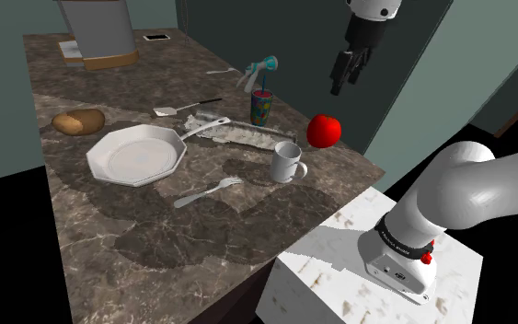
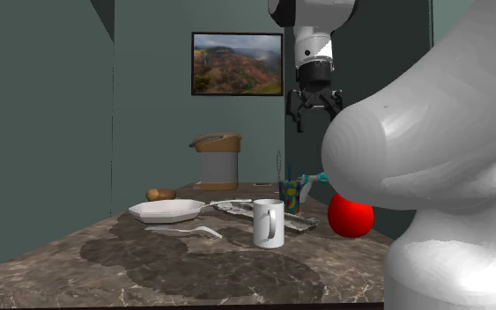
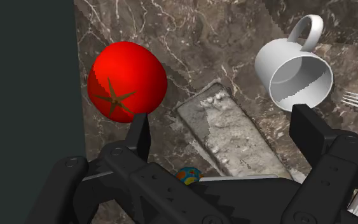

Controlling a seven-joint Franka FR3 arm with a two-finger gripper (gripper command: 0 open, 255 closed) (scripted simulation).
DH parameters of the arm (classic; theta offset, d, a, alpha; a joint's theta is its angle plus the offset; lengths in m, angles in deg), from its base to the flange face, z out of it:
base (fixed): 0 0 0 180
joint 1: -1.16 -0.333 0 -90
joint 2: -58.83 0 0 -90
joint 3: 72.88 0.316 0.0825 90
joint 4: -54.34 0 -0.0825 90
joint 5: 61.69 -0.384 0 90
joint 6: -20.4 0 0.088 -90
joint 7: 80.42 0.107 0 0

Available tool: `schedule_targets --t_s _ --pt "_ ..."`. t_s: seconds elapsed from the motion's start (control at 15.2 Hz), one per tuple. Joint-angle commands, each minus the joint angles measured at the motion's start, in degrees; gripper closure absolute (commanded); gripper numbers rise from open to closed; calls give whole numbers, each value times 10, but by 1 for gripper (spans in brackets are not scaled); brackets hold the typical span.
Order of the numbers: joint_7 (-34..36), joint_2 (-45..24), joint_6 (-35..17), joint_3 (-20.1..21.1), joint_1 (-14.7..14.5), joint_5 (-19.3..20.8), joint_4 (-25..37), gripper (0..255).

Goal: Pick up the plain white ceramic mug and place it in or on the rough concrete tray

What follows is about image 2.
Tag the white spatula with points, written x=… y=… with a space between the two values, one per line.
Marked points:
x=187 y=231

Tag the orange and grey thermal pot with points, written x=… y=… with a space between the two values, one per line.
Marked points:
x=219 y=165

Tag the brown potato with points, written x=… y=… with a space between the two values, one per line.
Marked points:
x=161 y=194

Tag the blue pen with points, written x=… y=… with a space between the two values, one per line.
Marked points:
x=289 y=173

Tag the white mug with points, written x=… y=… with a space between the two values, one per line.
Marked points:
x=269 y=225

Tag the white and teal tool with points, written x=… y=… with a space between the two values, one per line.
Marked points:
x=312 y=179

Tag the metal whisk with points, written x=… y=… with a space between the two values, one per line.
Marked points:
x=279 y=165

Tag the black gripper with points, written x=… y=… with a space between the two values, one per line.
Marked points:
x=315 y=75

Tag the colourful patterned cup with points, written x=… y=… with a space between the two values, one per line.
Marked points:
x=290 y=196

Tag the white frying pan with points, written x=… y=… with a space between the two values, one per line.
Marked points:
x=166 y=210

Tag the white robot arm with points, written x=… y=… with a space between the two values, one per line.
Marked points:
x=436 y=141

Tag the framed landscape wall picture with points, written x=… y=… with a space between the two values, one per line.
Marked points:
x=237 y=63

